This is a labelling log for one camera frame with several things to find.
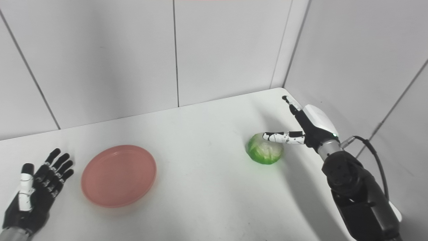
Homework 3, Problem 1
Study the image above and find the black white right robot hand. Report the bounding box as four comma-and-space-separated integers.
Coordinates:
262, 95, 340, 150

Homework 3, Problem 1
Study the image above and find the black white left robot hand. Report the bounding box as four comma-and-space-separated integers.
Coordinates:
1, 148, 75, 235

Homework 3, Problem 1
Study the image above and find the green white cabbage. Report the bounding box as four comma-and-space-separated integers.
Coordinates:
246, 132, 285, 165

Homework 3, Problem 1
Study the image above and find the pink plate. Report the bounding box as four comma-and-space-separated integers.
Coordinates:
80, 144, 157, 209

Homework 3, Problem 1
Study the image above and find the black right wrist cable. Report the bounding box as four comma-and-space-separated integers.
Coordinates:
340, 135, 390, 202

